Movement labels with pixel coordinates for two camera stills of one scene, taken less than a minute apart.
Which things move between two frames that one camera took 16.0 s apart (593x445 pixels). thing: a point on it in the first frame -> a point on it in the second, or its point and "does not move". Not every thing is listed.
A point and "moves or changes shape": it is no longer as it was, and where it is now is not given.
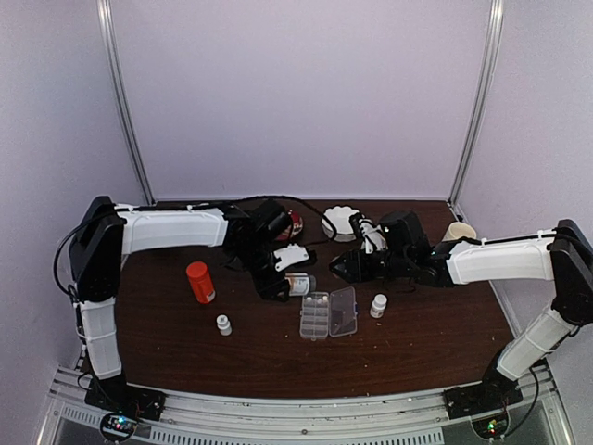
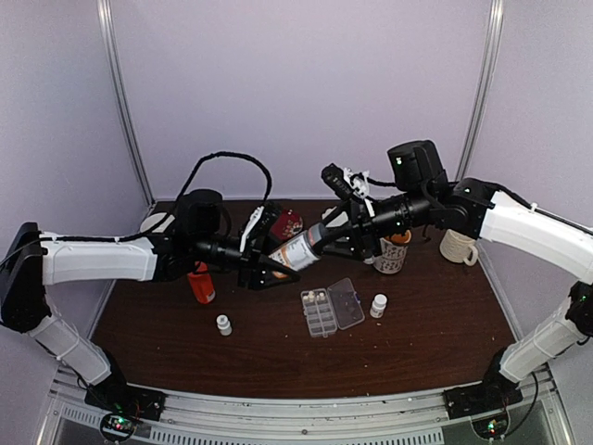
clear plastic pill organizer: (325, 314) moves or changes shape
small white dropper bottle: (223, 324) does not move
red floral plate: (295, 228) does not move
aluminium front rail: (418, 418) does not move
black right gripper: (355, 263) -> (363, 237)
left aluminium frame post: (119, 93) does not move
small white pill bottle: (378, 306) does not move
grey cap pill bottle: (300, 284) -> (300, 250)
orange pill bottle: (201, 281) does not move
